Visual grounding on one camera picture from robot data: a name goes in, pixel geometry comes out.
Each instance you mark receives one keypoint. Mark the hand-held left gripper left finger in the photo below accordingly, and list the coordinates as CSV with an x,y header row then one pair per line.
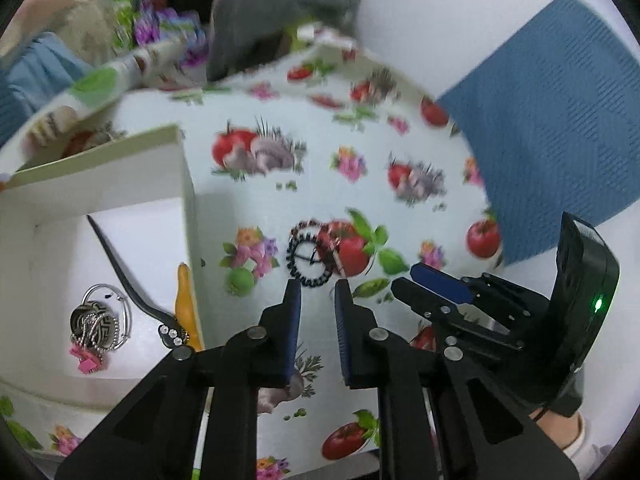
x,y
292,332

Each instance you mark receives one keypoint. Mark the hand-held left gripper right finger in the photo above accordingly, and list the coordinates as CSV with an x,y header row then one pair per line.
x,y
345,332

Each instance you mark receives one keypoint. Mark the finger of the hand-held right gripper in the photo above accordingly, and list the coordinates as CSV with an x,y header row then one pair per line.
x,y
415,295
437,282

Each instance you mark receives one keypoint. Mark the orange yellow clip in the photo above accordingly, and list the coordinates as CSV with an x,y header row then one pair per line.
x,y
184,300

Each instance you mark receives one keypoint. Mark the silver bangle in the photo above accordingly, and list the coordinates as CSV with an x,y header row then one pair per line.
x,y
124,330

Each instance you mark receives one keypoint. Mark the black hair stick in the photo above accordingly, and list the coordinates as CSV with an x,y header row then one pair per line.
x,y
125,277

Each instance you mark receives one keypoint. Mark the pink hair clip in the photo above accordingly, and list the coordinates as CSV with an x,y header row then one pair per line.
x,y
85,360

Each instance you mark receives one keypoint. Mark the white cardboard box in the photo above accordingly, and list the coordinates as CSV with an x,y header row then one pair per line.
x,y
125,180

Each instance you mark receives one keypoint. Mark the vegetable print tablecloth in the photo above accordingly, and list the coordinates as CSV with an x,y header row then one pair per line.
x,y
320,130

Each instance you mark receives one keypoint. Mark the pile of clothes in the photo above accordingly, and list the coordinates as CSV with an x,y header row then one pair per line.
x,y
280,10

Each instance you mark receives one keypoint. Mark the purple patterned cloth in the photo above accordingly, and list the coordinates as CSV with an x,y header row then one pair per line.
x,y
165,25

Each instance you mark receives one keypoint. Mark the light blue cloth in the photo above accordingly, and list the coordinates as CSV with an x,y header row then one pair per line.
x,y
40,70

